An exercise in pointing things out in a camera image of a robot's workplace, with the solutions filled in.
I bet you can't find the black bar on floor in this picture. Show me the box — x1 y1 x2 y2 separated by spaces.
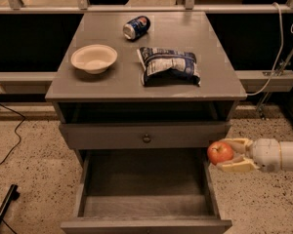
0 184 20 225

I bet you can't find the white paper bowl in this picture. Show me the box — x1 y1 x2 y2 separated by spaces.
70 44 118 74

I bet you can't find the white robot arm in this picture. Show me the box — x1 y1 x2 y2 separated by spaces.
216 138 293 173

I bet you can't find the closed grey top drawer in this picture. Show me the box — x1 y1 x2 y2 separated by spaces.
60 121 230 150

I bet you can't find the grey wooden drawer cabinet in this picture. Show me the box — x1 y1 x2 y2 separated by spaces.
44 11 248 166

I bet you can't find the black floor cable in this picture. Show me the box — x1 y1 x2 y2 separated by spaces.
0 100 26 166

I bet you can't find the red apple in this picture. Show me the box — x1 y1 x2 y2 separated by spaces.
207 141 233 165

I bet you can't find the blue soda can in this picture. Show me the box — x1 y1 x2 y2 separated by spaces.
123 16 150 41

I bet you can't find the round metal drawer knob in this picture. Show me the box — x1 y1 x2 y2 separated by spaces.
143 134 151 143

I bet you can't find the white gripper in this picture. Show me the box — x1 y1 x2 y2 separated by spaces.
216 138 281 173

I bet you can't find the open grey middle drawer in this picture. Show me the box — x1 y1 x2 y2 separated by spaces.
61 149 232 234

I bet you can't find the blue white chip bag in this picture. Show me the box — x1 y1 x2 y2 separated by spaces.
137 47 201 86

